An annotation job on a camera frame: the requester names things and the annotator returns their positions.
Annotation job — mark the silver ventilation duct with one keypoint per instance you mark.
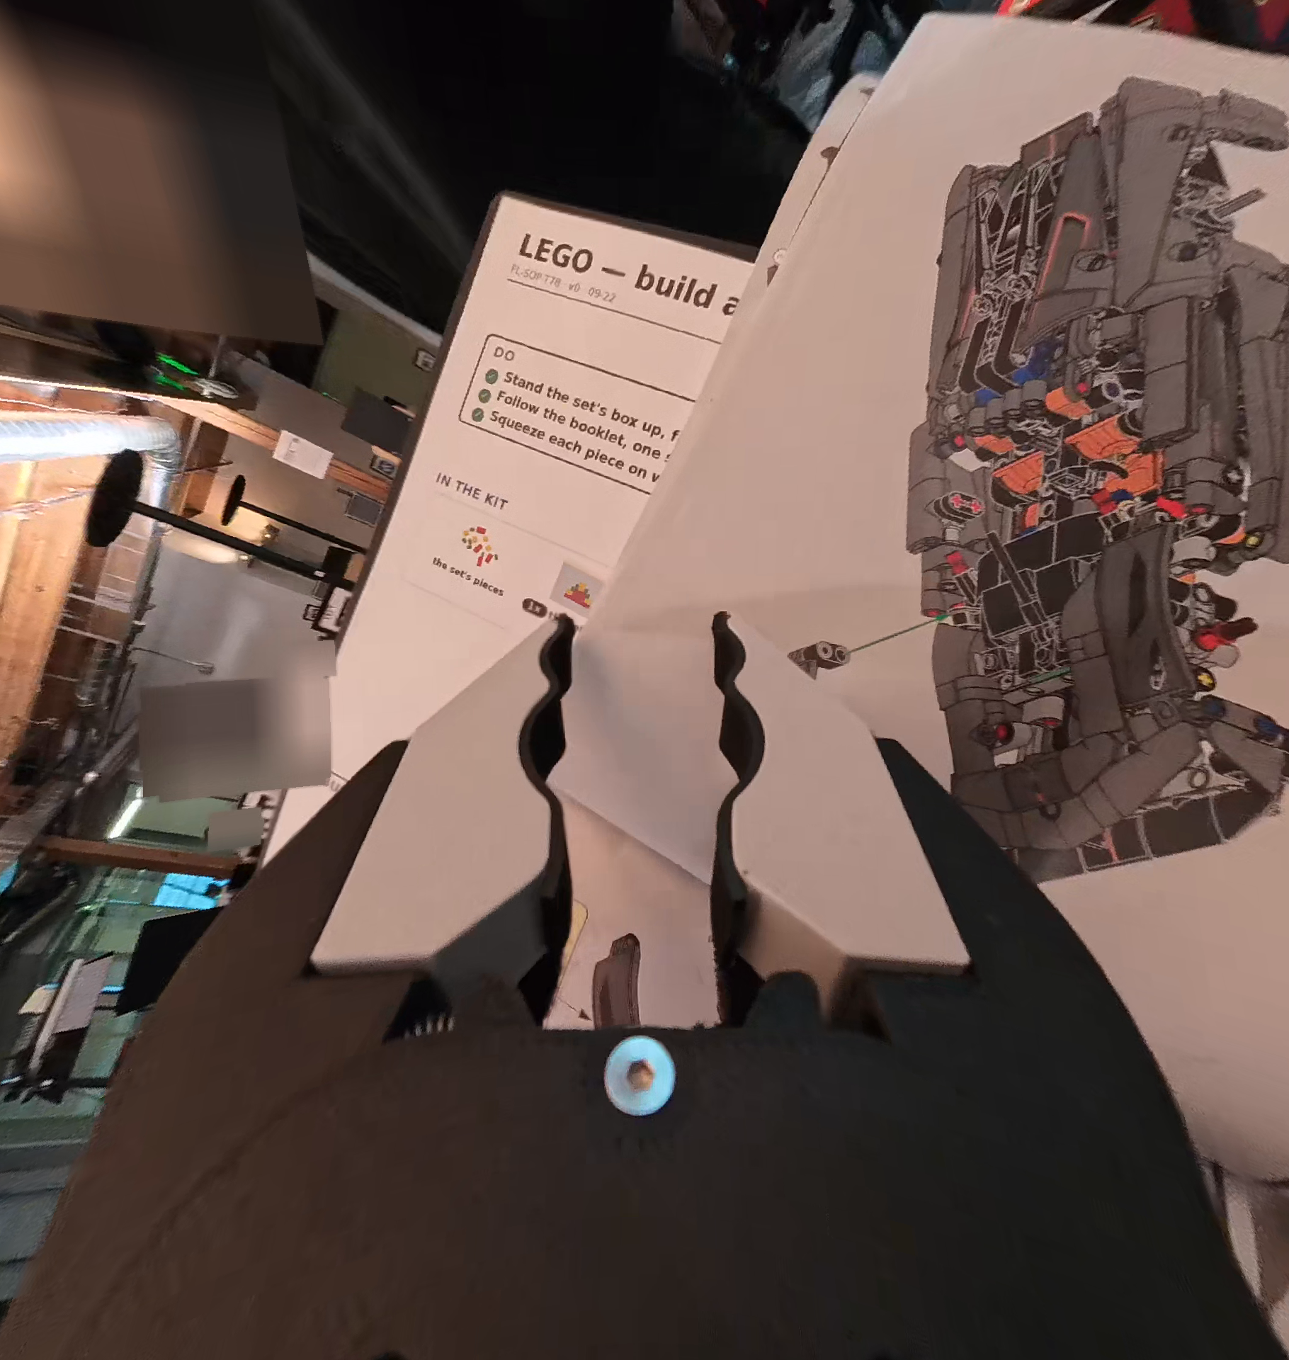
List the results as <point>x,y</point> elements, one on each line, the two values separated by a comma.
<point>72,442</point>

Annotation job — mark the white instruction sheet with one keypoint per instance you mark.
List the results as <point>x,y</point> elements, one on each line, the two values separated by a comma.
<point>463,660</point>

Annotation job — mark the lego instruction booklet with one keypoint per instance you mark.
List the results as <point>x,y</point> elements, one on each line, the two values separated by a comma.
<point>867,425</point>

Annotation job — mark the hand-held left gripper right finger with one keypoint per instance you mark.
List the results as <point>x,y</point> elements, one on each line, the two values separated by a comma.
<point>848,847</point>

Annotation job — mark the black round base stand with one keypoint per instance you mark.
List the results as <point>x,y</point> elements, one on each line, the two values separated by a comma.
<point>107,497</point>
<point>233,497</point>

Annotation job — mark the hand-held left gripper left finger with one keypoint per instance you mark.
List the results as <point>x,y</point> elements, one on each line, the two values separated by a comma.
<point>431,847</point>

